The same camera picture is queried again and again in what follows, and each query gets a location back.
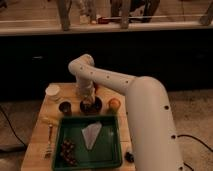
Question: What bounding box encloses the green plastic tray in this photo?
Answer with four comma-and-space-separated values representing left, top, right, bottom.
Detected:
52, 115, 122, 171

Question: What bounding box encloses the silver fork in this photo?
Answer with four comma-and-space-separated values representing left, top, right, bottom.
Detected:
44, 124, 53, 158

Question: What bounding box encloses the bunch of dark grapes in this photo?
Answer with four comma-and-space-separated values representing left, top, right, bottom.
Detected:
60, 139, 77, 166

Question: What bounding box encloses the black cable right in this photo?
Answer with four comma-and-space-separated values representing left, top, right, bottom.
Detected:
177, 134, 213, 171

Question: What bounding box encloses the yellow banana piece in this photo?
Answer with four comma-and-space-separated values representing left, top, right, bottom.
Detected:
41, 116, 59, 125

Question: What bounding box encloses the black cable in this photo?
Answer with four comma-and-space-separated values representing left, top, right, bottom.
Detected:
177, 134, 213, 171
0, 105, 28, 152

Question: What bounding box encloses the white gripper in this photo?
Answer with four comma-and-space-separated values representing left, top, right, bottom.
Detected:
77, 86, 95, 104

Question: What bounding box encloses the small dark cup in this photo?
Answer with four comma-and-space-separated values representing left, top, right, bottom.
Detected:
59, 101, 72, 115

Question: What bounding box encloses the black cable left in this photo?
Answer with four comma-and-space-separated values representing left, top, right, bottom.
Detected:
0, 105, 28, 152

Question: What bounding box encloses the small black object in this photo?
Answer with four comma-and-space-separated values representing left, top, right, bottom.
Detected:
125, 152, 134, 163

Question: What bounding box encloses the white folded cloth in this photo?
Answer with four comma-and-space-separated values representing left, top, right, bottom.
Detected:
82, 122, 102, 150

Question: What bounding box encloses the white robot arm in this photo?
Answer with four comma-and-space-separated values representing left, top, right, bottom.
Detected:
68, 54, 185, 171

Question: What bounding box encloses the white round container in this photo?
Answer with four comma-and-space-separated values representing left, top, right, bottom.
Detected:
45, 84, 60, 102

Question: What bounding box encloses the orange cup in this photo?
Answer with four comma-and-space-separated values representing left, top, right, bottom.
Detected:
108, 98, 121, 113

